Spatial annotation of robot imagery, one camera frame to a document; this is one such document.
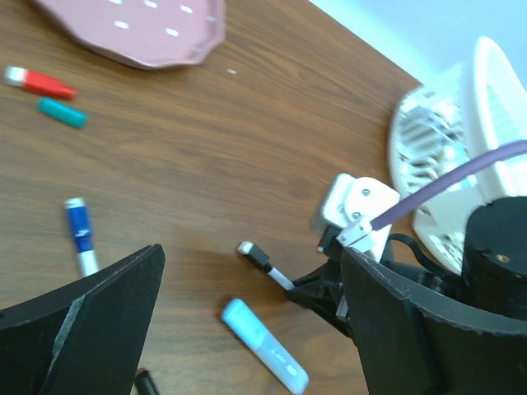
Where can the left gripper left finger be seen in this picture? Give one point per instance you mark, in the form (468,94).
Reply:
(85,337)

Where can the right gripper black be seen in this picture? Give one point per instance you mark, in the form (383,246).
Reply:
(332,291)

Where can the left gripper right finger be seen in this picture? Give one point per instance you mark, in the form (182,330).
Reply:
(413,340)

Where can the black cap whiteboard marker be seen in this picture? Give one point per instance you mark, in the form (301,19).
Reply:
(256,256)

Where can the light blue highlighter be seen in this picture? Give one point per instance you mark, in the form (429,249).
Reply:
(243,322)

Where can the teal marker cap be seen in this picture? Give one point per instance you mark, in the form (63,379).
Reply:
(61,112)

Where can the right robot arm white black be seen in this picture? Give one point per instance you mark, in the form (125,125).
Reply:
(492,278)

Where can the black cap marker lower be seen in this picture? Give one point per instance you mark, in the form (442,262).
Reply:
(144,383)

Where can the blue cap marker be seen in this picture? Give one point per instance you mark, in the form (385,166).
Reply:
(80,227)

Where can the white plastic basket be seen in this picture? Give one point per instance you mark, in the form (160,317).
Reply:
(473,107)

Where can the pink polka dot plate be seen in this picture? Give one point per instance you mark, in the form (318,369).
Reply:
(143,34)

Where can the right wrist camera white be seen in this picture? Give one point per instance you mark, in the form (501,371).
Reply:
(349,206)

